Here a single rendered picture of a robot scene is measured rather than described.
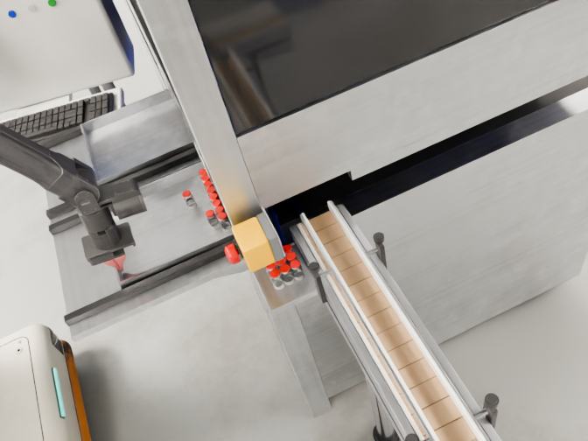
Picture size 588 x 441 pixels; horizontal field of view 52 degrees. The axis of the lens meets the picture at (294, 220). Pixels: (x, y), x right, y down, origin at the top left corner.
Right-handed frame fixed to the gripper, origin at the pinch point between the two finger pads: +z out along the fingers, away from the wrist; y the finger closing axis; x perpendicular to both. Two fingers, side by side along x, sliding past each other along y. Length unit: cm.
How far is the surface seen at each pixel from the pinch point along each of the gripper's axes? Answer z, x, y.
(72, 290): 3.6, 1.3, -11.8
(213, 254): -2.0, -7.6, 19.7
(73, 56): -3, 88, 3
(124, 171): -1.8, 28.3, 7.2
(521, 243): 34, -12, 103
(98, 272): 2.8, 3.2, -5.3
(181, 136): -0.7, 36.4, 24.0
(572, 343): 77, -28, 121
